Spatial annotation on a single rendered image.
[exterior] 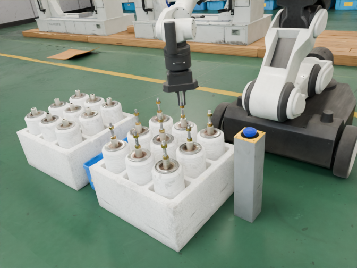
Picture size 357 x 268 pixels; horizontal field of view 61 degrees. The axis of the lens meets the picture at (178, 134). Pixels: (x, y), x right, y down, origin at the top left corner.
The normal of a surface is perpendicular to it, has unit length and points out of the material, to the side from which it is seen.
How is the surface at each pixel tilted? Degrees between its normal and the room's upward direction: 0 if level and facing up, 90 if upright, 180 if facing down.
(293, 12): 101
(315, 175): 0
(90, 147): 90
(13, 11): 90
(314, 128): 45
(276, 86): 38
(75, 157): 90
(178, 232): 90
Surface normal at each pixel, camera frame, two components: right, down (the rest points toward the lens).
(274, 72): -0.52, -0.22
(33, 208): -0.09, -0.88
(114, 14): 0.80, 0.22
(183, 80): 0.10, 0.47
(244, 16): -0.60, 0.43
